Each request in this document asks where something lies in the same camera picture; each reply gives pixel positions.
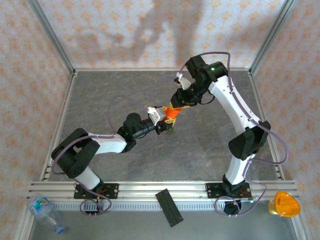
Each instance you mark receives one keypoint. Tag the wide aluminium mounting rail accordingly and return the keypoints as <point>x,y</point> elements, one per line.
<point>150,188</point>

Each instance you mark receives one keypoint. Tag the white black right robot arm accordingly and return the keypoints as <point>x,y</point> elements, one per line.
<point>230,105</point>

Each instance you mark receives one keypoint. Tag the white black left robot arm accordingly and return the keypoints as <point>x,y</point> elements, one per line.
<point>110,146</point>

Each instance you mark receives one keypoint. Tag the black controller box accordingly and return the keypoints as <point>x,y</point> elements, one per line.
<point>231,208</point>
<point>91,209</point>

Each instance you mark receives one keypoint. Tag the aluminium frame post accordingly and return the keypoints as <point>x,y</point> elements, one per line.
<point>272,35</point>
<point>52,35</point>

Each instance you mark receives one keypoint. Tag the orange translucent plastic cup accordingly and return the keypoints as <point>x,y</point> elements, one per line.
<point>285,203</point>

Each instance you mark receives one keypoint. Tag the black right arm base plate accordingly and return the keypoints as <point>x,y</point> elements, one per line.
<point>212,191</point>

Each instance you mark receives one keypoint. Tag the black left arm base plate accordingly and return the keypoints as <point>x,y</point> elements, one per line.
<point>112,191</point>

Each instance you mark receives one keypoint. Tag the aluminium table edge rail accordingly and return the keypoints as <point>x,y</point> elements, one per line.
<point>66,100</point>
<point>259,100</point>
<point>125,69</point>

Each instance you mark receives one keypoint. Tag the clear plastic water bottle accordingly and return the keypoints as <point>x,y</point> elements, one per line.
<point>42,210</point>

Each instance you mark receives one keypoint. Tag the orange pill bottle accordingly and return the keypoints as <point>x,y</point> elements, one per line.
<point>173,112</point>

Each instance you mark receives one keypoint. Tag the green pill box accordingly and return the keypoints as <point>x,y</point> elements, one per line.
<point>171,130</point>

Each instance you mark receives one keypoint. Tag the black slotted plate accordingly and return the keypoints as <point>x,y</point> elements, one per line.
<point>169,207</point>

